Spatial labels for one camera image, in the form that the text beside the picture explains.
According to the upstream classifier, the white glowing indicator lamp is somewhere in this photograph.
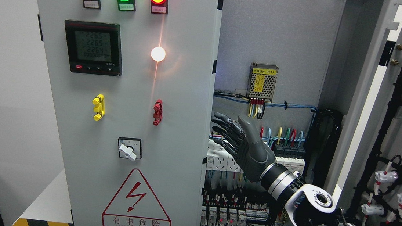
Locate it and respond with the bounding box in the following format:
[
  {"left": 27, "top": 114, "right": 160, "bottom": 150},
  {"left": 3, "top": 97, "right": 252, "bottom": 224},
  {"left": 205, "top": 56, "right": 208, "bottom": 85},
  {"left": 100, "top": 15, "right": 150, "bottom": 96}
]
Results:
[{"left": 151, "top": 46, "right": 166, "bottom": 62}]

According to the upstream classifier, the grey cabinet door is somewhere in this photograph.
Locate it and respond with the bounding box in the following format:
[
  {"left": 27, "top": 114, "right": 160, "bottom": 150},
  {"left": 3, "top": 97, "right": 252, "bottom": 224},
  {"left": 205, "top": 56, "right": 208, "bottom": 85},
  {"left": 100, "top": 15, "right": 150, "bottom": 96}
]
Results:
[
  {"left": 321, "top": 0, "right": 402, "bottom": 226},
  {"left": 37, "top": 0, "right": 221, "bottom": 226}
]

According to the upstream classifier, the black relay terminal row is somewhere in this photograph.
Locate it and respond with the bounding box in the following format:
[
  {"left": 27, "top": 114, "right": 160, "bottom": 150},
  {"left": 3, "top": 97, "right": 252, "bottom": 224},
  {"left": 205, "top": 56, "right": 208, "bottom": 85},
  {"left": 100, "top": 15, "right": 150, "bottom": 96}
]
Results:
[{"left": 200, "top": 188, "right": 269, "bottom": 226}]

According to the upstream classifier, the yellow terminal post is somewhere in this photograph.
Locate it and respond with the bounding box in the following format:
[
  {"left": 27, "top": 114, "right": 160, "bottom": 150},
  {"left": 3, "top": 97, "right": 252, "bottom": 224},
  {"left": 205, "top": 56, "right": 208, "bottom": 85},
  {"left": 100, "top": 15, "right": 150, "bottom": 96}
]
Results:
[{"left": 92, "top": 94, "right": 105, "bottom": 121}]

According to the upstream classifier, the white rotary selector switch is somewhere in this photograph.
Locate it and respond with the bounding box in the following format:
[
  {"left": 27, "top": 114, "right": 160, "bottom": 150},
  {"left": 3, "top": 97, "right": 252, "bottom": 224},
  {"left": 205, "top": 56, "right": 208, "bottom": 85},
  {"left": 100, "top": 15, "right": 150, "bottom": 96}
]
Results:
[{"left": 117, "top": 137, "right": 142, "bottom": 161}]

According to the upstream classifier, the black digital power meter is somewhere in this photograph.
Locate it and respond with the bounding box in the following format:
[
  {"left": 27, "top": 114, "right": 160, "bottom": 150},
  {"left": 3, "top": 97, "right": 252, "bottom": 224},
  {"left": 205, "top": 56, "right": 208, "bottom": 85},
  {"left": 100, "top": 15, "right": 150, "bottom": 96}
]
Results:
[{"left": 64, "top": 20, "right": 122, "bottom": 76}]

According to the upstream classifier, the metal mesh power supply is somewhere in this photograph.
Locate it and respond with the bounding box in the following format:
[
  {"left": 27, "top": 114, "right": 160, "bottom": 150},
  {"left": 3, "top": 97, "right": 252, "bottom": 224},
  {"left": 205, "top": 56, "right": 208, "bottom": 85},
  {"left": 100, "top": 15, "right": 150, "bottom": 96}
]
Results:
[{"left": 247, "top": 62, "right": 278, "bottom": 100}]

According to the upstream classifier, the red electric hazard sticker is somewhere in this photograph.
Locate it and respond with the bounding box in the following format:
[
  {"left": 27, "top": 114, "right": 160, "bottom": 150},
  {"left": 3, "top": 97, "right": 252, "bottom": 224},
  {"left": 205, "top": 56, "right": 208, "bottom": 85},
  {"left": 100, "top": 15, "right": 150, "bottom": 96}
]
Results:
[{"left": 102, "top": 168, "right": 171, "bottom": 226}]

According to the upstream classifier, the white socket breaker row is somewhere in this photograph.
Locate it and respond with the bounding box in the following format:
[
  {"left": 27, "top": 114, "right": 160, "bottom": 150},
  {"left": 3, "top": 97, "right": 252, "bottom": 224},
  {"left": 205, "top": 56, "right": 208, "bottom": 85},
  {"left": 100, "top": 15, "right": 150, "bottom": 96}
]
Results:
[{"left": 206, "top": 139, "right": 244, "bottom": 173}]

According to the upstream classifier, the black white surge protector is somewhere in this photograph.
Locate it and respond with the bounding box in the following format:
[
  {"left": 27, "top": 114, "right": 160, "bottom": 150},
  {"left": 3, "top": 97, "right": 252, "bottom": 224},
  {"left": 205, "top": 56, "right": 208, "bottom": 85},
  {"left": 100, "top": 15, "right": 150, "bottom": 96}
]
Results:
[{"left": 272, "top": 143, "right": 306, "bottom": 174}]

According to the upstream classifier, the red terminal post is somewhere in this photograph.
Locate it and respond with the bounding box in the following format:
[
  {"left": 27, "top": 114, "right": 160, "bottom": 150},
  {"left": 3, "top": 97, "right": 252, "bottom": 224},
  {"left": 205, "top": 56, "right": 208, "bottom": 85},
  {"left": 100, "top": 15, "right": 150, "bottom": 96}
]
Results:
[{"left": 153, "top": 99, "right": 163, "bottom": 126}]

